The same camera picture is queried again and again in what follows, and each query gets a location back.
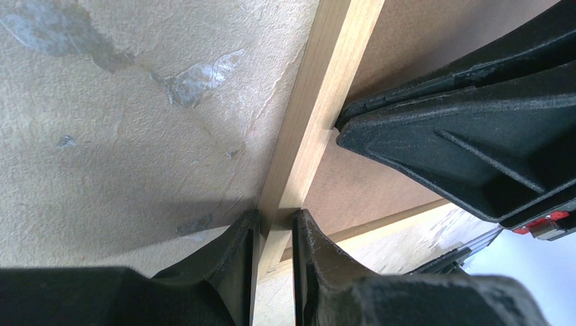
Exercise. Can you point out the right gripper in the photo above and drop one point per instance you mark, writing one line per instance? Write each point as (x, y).
(505, 152)

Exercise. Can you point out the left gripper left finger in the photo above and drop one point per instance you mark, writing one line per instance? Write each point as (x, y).
(215, 285)

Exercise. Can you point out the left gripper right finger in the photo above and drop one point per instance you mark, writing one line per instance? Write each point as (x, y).
(332, 288)

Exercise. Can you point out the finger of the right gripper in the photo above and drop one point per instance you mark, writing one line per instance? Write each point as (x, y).
(545, 42)

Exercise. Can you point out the brown backing board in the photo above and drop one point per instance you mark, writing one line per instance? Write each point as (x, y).
(410, 39)

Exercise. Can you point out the wooden picture frame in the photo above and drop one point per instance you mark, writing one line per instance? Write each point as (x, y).
(338, 38)

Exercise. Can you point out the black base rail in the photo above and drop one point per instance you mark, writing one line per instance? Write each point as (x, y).
(452, 261)

